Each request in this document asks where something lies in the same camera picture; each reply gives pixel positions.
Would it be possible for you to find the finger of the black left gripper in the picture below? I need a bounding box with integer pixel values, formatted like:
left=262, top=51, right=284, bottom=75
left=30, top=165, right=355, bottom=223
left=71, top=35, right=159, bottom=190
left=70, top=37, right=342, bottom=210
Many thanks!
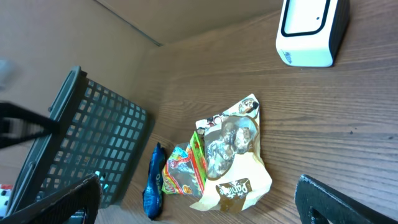
left=1, top=102, right=60, bottom=149

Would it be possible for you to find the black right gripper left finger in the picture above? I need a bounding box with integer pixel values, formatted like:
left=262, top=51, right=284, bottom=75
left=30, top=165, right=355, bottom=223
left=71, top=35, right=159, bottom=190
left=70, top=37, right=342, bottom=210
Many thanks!
left=1, top=174, right=102, bottom=224

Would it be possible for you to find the blue Oreo cookie pack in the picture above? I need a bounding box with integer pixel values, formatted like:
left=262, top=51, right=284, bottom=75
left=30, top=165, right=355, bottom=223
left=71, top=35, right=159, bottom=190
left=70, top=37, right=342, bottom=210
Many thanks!
left=142, top=142, right=165, bottom=220

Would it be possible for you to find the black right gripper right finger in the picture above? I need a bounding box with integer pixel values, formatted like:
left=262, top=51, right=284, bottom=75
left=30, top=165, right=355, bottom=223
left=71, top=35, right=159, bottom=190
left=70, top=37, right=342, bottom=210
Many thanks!
left=295, top=175, right=397, bottom=224

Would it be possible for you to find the green Haribo gummy bag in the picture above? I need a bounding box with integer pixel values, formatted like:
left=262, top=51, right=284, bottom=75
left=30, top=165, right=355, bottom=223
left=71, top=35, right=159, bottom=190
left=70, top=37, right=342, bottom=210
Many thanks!
left=162, top=131, right=206, bottom=197

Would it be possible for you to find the grey plastic mesh basket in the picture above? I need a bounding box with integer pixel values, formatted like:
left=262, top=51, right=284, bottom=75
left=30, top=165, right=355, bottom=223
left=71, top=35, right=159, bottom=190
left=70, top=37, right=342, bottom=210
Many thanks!
left=5, top=66, right=150, bottom=217

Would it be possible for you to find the white barcode scanner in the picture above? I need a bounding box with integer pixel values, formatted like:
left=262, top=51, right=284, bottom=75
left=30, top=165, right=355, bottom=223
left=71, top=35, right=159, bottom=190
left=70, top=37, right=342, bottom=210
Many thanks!
left=275, top=0, right=351, bottom=67

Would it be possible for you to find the dried mushroom snack bag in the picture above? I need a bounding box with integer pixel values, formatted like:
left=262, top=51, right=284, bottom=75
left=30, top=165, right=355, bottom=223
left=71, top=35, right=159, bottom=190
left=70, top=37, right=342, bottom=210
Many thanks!
left=191, top=94, right=272, bottom=213

